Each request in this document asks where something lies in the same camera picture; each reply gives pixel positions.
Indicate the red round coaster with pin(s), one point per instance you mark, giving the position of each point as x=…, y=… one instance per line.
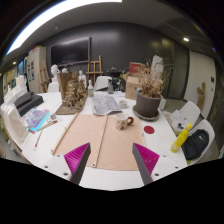
x=149, y=129

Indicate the grey plant pot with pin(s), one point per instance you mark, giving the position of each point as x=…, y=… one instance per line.
x=147, y=106

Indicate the black wall screen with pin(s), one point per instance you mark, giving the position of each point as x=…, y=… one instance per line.
x=71, y=52

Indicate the brown wooden board left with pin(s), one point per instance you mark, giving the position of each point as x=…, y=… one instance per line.
x=85, y=129

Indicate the small tape roll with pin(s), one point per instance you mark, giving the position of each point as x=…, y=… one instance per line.
x=123, y=104

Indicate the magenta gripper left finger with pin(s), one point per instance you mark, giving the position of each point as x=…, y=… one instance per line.
x=76, y=161

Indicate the black boxes stack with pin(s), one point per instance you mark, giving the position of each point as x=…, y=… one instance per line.
x=27, y=101

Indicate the yellow bottle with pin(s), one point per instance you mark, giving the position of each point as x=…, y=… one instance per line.
x=181, y=138

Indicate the brown wooden board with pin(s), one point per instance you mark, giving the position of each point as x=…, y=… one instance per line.
x=85, y=129
x=115, y=151

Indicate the colourful painting sheet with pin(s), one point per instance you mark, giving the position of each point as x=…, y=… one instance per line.
x=34, y=119

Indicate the golden sculpture model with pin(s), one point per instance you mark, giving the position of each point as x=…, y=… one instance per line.
x=73, y=93

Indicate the white plaster bust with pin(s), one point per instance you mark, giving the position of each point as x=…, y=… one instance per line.
x=55, y=71

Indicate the floral ceramic mug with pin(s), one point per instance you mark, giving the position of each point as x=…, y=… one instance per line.
x=123, y=121

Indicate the wooden easel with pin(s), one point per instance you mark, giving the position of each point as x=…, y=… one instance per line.
x=94, y=69

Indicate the printed newspaper sheet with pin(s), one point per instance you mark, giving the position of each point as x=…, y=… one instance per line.
x=103, y=105

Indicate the white chair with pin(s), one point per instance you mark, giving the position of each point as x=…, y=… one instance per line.
x=204, y=124
x=188, y=114
x=102, y=82

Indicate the cardboard box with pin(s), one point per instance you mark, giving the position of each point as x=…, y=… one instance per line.
x=131, y=86

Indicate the small spray bottle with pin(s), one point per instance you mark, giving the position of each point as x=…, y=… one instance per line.
x=90, y=89

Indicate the white chair back right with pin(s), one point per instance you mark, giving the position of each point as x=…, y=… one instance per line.
x=188, y=114

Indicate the long wooden stick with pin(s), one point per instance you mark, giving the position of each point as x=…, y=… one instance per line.
x=53, y=150

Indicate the black backpack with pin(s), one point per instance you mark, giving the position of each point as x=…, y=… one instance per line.
x=195, y=144

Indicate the dried brown plant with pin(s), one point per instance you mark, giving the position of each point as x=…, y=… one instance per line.
x=153, y=79

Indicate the white chair far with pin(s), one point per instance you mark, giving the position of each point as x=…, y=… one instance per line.
x=102, y=82

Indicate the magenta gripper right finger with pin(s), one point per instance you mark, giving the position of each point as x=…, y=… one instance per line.
x=146, y=161

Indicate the wooden mannequin figure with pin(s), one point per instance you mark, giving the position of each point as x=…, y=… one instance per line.
x=201, y=95

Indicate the grey pot saucer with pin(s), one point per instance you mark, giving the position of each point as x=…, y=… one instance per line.
x=147, y=118

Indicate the brown wooden board right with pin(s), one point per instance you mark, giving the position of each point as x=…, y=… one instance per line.
x=115, y=151

